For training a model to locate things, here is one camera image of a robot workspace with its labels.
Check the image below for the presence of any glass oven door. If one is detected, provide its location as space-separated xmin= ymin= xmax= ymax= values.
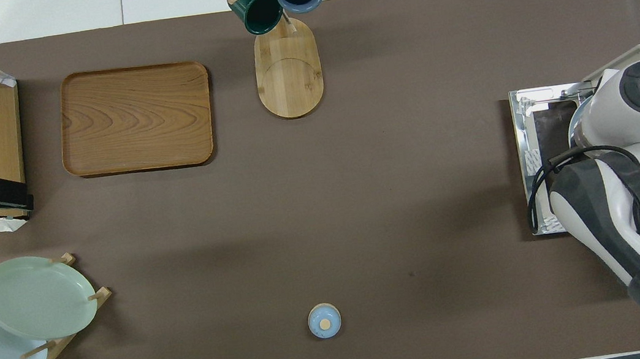
xmin=508 ymin=80 xmax=611 ymax=237

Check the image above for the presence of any pale green plate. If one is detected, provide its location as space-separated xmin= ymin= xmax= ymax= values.
xmin=0 ymin=248 xmax=102 ymax=347

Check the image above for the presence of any rectangular wooden tray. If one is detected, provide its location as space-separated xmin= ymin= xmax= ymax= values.
xmin=51 ymin=55 xmax=221 ymax=183

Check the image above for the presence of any wooden mug tree stand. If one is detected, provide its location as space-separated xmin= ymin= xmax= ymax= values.
xmin=227 ymin=0 xmax=343 ymax=126

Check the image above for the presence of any dark green mug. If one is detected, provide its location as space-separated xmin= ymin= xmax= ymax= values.
xmin=227 ymin=0 xmax=286 ymax=39

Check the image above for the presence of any brown table mat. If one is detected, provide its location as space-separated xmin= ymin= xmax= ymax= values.
xmin=0 ymin=0 xmax=640 ymax=359

